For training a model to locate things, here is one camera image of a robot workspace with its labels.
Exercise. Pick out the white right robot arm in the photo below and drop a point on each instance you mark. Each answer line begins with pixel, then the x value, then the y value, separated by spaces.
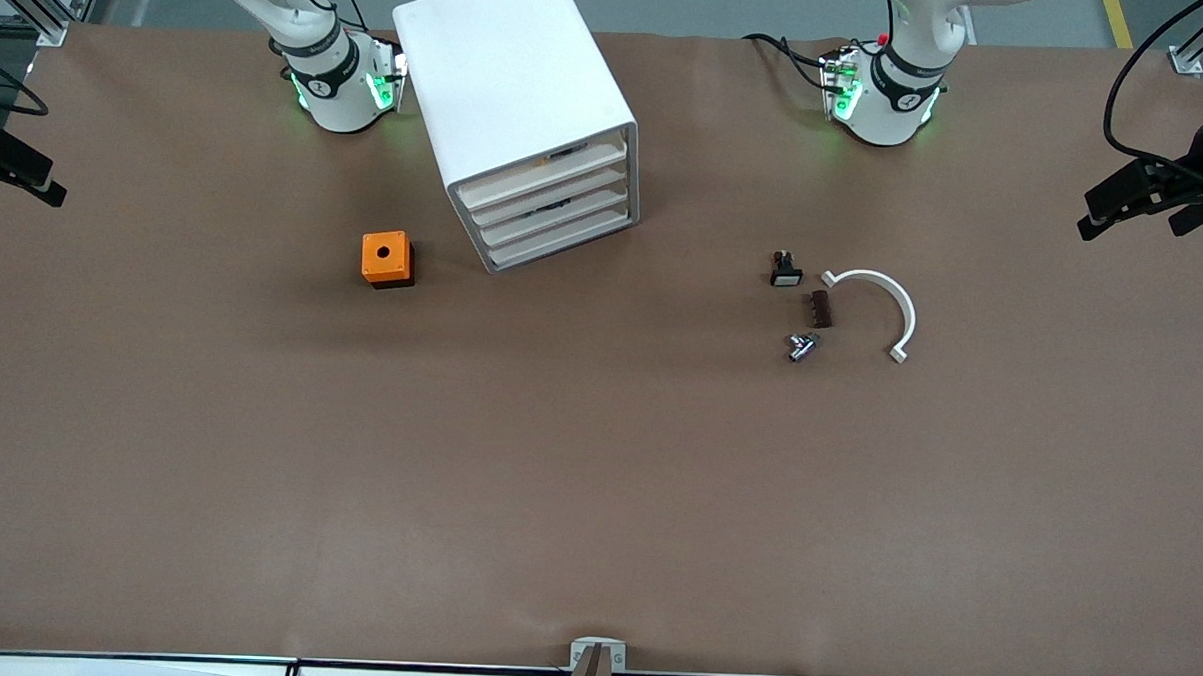
pixel 335 89

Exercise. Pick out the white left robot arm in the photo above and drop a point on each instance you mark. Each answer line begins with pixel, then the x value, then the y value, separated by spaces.
pixel 890 108

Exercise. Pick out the black square push button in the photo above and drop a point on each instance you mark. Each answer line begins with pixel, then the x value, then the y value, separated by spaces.
pixel 786 272

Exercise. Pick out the white drawer cabinet shell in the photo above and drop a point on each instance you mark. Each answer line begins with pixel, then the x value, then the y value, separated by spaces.
pixel 511 75

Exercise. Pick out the white cabinet drawer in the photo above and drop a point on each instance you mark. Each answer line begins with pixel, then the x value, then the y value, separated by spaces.
pixel 545 244
pixel 545 223
pixel 546 198

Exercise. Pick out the brown terminal block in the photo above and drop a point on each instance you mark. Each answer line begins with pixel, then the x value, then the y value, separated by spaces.
pixel 819 310

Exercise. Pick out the silver metal connector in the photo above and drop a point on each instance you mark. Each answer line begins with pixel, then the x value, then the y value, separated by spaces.
pixel 801 346

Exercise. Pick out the white semicircular bracket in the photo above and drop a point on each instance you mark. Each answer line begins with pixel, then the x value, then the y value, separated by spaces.
pixel 898 298

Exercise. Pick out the orange button enclosure box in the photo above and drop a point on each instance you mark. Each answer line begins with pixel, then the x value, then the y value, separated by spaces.
pixel 384 255

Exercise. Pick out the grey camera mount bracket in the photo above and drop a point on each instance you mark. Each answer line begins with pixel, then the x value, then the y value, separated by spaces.
pixel 582 656

